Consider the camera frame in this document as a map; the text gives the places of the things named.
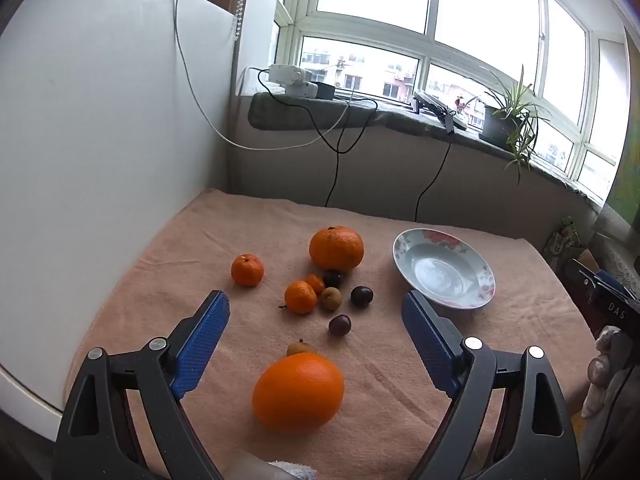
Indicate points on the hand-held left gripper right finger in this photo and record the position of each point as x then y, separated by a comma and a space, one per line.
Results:
430, 345

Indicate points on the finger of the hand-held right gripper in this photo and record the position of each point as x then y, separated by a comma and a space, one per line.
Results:
575, 275

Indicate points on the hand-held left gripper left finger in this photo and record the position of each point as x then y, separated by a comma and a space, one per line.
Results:
200, 345

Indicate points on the floral white plate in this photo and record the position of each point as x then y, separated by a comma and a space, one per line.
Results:
440, 272

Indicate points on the dark cherry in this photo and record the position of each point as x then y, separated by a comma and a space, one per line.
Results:
361, 296
339, 325
333, 277

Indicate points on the small tangerine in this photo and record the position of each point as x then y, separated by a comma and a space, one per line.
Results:
300, 297
247, 270

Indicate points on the brown longan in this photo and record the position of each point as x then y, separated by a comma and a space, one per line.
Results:
301, 347
331, 298

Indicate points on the large smooth orange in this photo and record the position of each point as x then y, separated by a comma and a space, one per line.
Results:
298, 392

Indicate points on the tiny kumquat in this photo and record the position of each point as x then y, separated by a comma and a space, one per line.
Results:
316, 283

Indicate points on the large bumpy mandarin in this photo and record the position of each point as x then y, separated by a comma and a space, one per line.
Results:
336, 248

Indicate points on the person's right hand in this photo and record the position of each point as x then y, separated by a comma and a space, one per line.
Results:
600, 380

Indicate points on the green box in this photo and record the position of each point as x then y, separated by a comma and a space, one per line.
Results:
565, 240

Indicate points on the white lace cloth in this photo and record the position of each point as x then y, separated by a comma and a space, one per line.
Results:
617, 245

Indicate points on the pink towel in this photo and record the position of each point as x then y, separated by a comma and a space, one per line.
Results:
200, 240

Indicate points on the grey plant pot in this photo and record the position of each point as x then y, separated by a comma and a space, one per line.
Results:
495, 127

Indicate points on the spider plant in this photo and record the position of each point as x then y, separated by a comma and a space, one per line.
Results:
517, 105

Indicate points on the white cabinet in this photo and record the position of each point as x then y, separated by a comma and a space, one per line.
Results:
100, 135

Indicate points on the grey sill cloth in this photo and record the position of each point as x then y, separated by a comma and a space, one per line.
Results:
290, 112

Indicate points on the white power adapter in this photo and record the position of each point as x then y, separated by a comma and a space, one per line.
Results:
286, 73
301, 90

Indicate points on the black power brick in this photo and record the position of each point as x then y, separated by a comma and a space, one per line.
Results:
325, 91

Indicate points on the yellow green wall hanging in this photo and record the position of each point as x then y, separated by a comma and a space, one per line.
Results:
625, 175

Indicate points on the white window frame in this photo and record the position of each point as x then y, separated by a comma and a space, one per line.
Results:
432, 47

